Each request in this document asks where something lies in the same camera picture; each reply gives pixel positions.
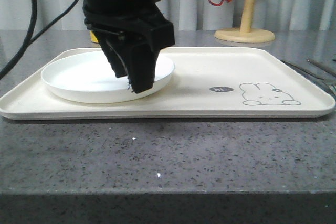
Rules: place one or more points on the wooden mug tree stand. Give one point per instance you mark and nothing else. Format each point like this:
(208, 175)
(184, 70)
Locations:
(245, 33)

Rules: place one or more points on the cream rabbit serving tray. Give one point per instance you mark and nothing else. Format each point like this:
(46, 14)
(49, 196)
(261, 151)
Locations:
(209, 82)

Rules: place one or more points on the silver metal fork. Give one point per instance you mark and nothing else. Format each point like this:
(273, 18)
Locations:
(329, 83)

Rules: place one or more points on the white round plate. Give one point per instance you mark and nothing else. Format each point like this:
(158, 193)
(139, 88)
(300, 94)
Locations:
(88, 78)

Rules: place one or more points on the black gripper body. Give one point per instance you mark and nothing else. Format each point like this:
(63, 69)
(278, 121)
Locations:
(141, 17)

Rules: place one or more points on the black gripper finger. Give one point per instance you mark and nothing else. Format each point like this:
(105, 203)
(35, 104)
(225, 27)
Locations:
(140, 62)
(106, 41)

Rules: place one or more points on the yellow mug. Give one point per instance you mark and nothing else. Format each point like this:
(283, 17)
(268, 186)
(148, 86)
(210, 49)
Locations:
(93, 38)

